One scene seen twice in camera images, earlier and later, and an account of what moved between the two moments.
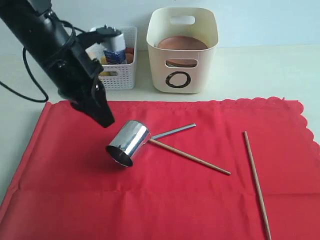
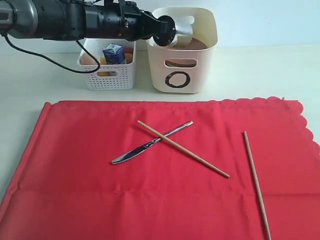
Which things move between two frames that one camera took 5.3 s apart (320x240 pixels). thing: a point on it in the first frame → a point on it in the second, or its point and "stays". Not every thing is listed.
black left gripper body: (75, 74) → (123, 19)
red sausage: (129, 50) stays
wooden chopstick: (257, 185) stays
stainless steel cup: (130, 137) → (184, 29)
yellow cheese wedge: (103, 61) stays
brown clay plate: (181, 42) stays
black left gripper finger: (96, 107) → (167, 31)
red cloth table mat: (66, 188) stays
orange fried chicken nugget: (129, 58) stays
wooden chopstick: (190, 157) → (199, 158)
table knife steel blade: (174, 130) → (136, 151)
